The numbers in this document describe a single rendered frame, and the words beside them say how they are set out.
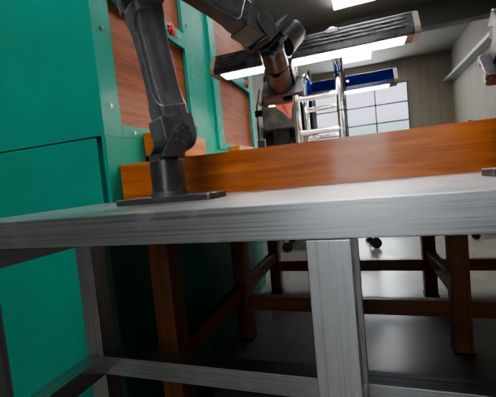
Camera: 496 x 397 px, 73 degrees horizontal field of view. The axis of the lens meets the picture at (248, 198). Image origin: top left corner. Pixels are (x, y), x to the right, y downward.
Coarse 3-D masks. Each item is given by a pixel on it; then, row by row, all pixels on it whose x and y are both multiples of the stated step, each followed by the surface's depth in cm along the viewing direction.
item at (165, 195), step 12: (156, 168) 59; (168, 168) 59; (180, 168) 60; (156, 180) 59; (168, 180) 59; (180, 180) 60; (156, 192) 60; (168, 192) 59; (180, 192) 60; (204, 192) 62; (216, 192) 57; (120, 204) 62; (132, 204) 61; (144, 204) 60
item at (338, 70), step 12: (336, 60) 114; (336, 72) 114; (336, 84) 115; (300, 96) 120; (312, 96) 118; (324, 96) 117; (336, 96) 115; (300, 120) 120; (300, 132) 120; (312, 132) 119; (324, 132) 118
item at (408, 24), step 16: (400, 16) 93; (416, 16) 91; (320, 32) 100; (336, 32) 98; (352, 32) 96; (368, 32) 94; (384, 32) 92; (400, 32) 91; (416, 32) 90; (304, 48) 99; (320, 48) 97; (336, 48) 96; (224, 64) 108; (240, 64) 105; (256, 64) 104
